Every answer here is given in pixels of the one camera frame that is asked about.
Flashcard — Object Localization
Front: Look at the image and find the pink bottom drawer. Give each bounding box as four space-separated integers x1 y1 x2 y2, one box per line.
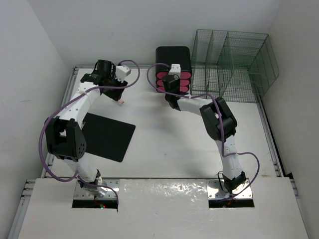
156 86 189 94

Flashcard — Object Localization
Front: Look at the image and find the pink top drawer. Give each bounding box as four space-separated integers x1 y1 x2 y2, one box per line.
156 72 191 79

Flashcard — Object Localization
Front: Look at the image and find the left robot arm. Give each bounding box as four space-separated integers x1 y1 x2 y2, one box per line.
45 60 131 194

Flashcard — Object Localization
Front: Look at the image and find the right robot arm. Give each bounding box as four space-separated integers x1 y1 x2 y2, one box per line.
162 75 246 194

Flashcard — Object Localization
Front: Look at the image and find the black drawer cabinet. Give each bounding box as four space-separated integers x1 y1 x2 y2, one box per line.
155 46 192 87

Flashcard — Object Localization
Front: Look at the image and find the black mouse pad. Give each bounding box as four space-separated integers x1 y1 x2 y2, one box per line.
82 113 136 162

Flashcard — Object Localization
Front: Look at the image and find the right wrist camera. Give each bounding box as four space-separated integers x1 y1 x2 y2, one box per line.
168 64 181 77

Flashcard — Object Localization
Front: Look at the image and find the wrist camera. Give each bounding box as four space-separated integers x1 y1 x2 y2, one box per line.
168 64 181 77
115 65 131 82

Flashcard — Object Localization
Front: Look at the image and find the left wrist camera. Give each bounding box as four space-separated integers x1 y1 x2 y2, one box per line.
115 65 131 82

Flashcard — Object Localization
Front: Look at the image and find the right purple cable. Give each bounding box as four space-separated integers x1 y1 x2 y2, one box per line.
146 63 260 200

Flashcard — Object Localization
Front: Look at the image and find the purple cable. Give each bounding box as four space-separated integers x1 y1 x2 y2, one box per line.
37 59 141 203
146 63 260 200

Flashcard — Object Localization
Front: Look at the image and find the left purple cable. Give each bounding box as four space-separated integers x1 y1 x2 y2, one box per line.
37 59 141 203

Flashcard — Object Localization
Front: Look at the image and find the green wire mesh organizer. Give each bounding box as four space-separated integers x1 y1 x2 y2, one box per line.
190 29 280 103

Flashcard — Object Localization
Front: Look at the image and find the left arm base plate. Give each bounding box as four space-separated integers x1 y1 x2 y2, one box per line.
73 178 120 200

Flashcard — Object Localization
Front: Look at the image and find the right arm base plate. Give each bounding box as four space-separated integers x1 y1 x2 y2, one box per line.
206 178 254 200

